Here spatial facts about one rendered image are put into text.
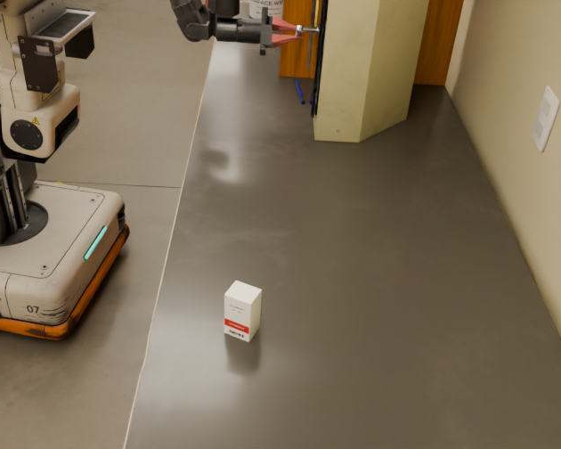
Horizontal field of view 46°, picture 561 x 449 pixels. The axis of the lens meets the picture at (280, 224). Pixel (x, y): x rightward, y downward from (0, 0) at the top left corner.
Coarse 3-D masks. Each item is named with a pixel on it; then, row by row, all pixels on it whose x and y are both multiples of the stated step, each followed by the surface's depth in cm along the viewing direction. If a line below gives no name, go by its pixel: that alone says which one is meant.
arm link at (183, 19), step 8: (176, 0) 152; (184, 0) 152; (192, 0) 152; (200, 0) 156; (176, 8) 153; (184, 8) 153; (192, 8) 152; (200, 8) 157; (176, 16) 154; (184, 16) 154; (192, 16) 153; (200, 16) 154; (184, 24) 155; (184, 32) 156; (192, 40) 157
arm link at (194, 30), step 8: (208, 0) 152; (216, 0) 151; (224, 0) 150; (232, 0) 150; (208, 8) 153; (216, 8) 152; (224, 8) 151; (232, 8) 152; (208, 16) 153; (192, 24) 154; (200, 24) 154; (208, 24) 154; (192, 32) 155; (200, 32) 154; (208, 32) 155
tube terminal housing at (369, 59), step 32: (352, 0) 143; (384, 0) 144; (416, 0) 153; (352, 32) 147; (384, 32) 149; (416, 32) 159; (352, 64) 151; (384, 64) 155; (416, 64) 166; (320, 96) 156; (352, 96) 156; (384, 96) 162; (320, 128) 161; (352, 128) 161; (384, 128) 169
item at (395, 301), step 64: (256, 64) 198; (256, 128) 166; (448, 128) 172; (192, 192) 142; (256, 192) 143; (320, 192) 145; (384, 192) 146; (448, 192) 148; (192, 256) 125; (256, 256) 126; (320, 256) 127; (384, 256) 128; (448, 256) 129; (512, 256) 131; (192, 320) 111; (320, 320) 113; (384, 320) 114; (448, 320) 115; (512, 320) 116; (192, 384) 101; (256, 384) 101; (320, 384) 102; (384, 384) 103; (448, 384) 103; (512, 384) 104; (128, 448) 91; (192, 448) 92; (256, 448) 92; (320, 448) 93; (384, 448) 93; (448, 448) 94; (512, 448) 95
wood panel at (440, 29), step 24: (288, 0) 180; (312, 0) 180; (432, 0) 179; (456, 0) 179; (432, 24) 183; (456, 24) 183; (288, 48) 188; (432, 48) 188; (288, 72) 192; (432, 72) 192
